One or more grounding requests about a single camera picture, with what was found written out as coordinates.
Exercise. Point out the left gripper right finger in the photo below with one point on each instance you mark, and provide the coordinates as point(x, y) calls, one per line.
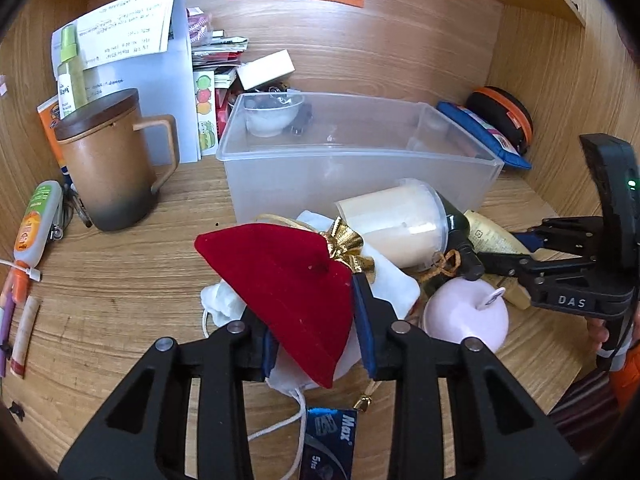
point(498, 429)

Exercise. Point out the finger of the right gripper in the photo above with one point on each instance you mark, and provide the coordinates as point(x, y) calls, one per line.
point(513, 265)
point(570, 234)

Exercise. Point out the orange book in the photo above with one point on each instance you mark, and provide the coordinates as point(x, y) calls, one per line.
point(49, 114)

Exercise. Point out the right human hand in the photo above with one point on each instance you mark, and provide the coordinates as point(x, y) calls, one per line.
point(598, 333)

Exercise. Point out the white ceramic bowl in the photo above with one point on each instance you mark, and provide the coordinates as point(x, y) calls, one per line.
point(267, 114)

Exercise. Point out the beige lip balm stick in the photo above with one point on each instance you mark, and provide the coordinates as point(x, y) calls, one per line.
point(24, 335)

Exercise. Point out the green orange glue tube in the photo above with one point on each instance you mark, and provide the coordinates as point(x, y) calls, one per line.
point(34, 231)

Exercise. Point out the clear plastic storage bin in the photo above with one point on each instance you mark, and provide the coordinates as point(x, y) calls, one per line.
point(340, 146)

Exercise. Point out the dark green pump bottle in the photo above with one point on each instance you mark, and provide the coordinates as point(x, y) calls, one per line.
point(470, 267)

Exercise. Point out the brown ceramic mug with lid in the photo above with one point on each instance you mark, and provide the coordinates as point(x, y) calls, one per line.
point(105, 152)

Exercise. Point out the white paper file holder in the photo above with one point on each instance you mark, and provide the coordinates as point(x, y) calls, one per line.
point(135, 44)

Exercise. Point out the red velvet pouch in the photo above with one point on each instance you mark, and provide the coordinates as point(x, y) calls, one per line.
point(287, 278)

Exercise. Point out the orange marker pen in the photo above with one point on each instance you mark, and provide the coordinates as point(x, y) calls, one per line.
point(20, 281)

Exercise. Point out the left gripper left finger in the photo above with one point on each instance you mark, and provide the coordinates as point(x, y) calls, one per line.
point(139, 432)

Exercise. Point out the small white box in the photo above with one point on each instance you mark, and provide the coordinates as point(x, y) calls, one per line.
point(265, 70)

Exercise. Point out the yellow sunscreen tube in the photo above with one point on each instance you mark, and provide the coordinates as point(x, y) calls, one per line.
point(487, 236)

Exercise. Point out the fruit pattern carton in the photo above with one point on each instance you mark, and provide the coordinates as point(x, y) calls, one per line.
point(205, 106)

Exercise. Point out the stack of small packets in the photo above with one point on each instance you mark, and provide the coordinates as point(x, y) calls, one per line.
point(213, 51)

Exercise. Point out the black orange zip case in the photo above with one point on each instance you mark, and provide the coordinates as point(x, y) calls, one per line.
point(504, 112)

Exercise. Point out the green spray bottle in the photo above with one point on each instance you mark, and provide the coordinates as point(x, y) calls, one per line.
point(71, 83)

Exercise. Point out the blue pencil pouch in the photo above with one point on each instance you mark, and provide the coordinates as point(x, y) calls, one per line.
point(488, 135)

